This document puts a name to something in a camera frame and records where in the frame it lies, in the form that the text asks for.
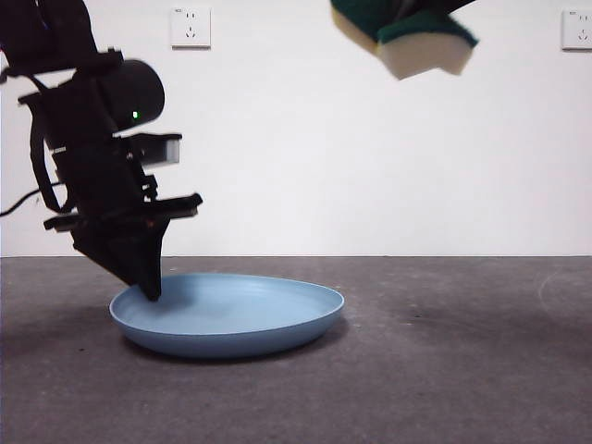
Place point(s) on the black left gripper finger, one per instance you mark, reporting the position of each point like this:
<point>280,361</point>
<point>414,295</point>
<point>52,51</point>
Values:
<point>158,240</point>
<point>120,254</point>

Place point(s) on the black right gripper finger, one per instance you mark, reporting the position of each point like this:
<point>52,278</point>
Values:
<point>430,5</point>

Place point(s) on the yellow sponge with green pad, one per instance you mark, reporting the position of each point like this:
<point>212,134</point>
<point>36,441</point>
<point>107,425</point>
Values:
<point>416,51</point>

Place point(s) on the blue round plate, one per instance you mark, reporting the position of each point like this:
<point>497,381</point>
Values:
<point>240,319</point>

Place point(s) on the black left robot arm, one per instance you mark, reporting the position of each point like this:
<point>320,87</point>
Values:
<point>46,37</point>

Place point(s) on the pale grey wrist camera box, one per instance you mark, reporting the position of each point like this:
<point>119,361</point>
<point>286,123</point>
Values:
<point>162,150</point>

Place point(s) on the white wall socket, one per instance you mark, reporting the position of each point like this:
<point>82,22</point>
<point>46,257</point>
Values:
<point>578,30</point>
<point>191,28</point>

